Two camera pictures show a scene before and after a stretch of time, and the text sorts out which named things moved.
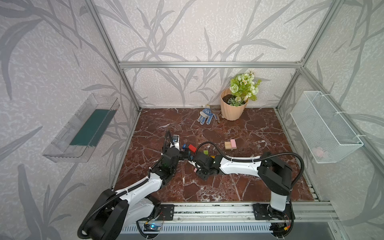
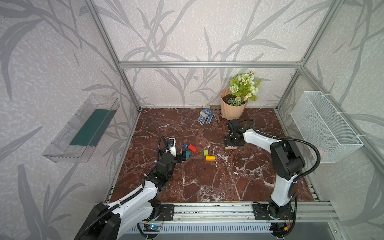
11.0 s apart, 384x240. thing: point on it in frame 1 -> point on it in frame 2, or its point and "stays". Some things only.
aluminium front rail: [299, 212] stays
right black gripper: [196, 162] -> [231, 141]
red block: [192, 148] stays
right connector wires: [281, 229] stays
